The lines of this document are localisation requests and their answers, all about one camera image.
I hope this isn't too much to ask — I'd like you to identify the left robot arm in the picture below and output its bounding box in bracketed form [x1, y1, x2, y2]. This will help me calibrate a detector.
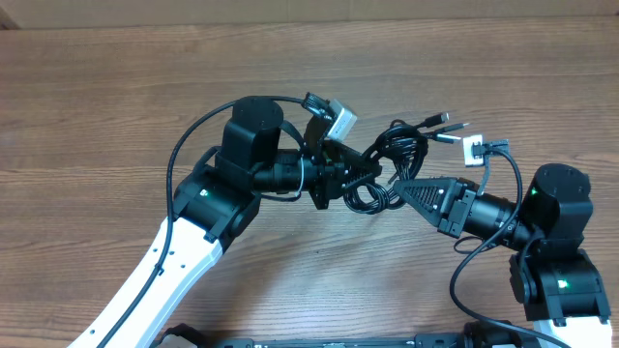
[72, 94, 380, 347]

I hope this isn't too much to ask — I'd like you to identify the black multi-head cable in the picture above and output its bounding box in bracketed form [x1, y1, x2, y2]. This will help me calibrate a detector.
[342, 112, 471, 216]

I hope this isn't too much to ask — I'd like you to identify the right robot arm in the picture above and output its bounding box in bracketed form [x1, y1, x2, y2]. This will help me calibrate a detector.
[394, 163, 612, 347]

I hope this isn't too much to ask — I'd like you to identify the camera cable black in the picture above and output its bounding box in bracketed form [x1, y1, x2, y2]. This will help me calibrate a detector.
[94, 91, 336, 348]
[449, 138, 572, 348]

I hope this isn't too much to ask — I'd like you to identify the right camera cable black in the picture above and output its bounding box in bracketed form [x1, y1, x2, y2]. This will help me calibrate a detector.
[449, 138, 572, 348]

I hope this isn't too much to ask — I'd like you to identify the left camera cable black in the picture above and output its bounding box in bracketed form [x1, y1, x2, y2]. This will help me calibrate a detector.
[94, 91, 336, 348]

